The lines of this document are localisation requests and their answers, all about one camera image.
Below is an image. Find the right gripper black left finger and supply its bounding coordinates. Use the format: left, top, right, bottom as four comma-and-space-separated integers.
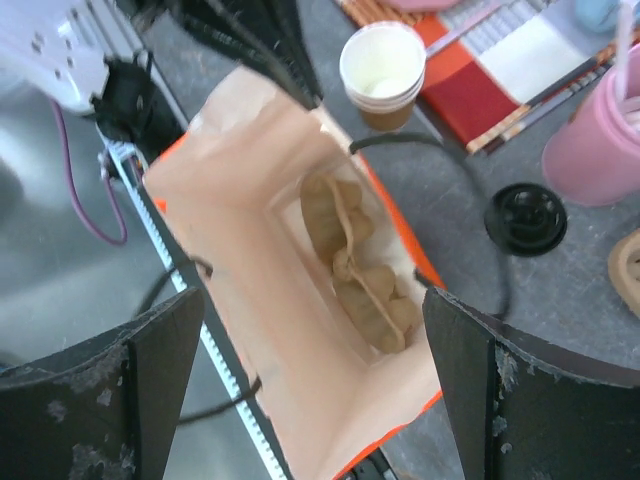
1, 288, 204, 479

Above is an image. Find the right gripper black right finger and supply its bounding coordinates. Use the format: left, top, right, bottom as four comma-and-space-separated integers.
423, 288, 639, 479

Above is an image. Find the orange paper bag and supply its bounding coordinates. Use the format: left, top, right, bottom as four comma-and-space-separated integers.
144, 67, 440, 479

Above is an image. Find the brown cardboard cup carrier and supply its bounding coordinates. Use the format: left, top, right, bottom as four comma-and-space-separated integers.
300, 173, 420, 354

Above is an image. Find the spare black cup lid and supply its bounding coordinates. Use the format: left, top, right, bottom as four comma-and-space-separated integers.
484, 183, 568, 257

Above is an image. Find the pink utensil holder cup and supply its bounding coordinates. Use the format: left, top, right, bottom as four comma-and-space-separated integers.
541, 69, 639, 206

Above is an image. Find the colourful patchwork placemat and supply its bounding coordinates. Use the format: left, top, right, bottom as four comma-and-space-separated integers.
339, 1, 615, 152

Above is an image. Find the stack of paper cups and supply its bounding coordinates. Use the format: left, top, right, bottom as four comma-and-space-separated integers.
339, 21, 426, 132

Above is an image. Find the light blue mug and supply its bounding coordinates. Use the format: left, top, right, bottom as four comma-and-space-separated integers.
573, 0, 619, 34

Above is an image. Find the grey cable duct rail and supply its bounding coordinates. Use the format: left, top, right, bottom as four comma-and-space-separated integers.
97, 139, 294, 480

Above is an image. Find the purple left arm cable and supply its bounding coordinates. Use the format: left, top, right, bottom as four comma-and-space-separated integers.
49, 99, 129, 247

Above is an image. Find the pink handled knife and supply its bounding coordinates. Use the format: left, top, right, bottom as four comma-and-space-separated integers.
425, 1, 506, 59

